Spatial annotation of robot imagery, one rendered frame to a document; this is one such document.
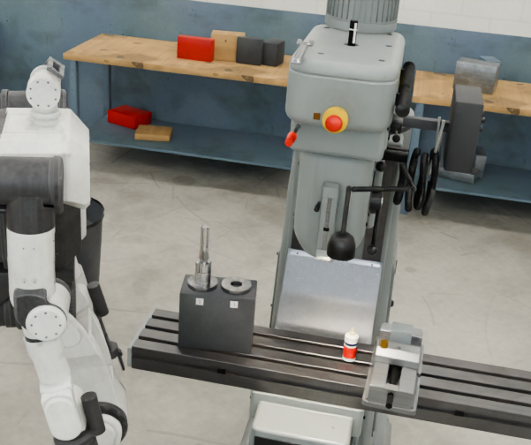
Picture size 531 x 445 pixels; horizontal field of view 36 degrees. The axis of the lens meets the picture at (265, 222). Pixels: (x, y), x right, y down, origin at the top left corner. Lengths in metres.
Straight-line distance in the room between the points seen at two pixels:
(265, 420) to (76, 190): 1.00
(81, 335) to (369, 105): 0.85
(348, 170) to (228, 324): 0.62
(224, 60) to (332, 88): 4.20
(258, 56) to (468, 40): 1.58
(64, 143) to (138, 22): 5.10
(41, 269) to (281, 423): 1.01
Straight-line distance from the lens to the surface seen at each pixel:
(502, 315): 4.86
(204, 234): 2.33
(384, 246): 2.69
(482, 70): 5.88
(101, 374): 2.01
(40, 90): 1.70
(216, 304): 2.38
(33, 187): 1.55
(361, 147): 2.05
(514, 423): 2.45
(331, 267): 2.72
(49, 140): 1.68
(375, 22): 2.27
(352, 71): 1.90
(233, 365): 2.42
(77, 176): 1.69
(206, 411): 3.77
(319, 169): 2.12
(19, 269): 1.62
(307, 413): 2.43
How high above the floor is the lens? 2.33
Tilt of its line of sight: 25 degrees down
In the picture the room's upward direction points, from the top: 5 degrees clockwise
